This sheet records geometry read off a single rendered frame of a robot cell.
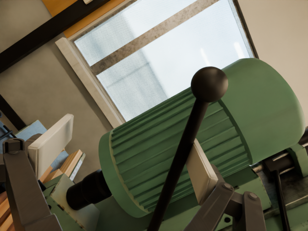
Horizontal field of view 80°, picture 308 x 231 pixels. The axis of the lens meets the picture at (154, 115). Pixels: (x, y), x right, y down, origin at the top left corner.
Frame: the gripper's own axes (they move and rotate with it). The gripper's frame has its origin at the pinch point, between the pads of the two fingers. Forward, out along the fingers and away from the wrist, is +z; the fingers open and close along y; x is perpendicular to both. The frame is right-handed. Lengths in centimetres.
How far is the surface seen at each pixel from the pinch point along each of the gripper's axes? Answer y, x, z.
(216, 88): 6.3, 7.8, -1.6
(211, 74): 5.6, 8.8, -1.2
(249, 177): 21.4, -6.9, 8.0
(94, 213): -4.5, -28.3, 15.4
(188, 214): 12.9, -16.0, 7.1
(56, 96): -67, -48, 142
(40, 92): -81, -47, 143
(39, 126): -31, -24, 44
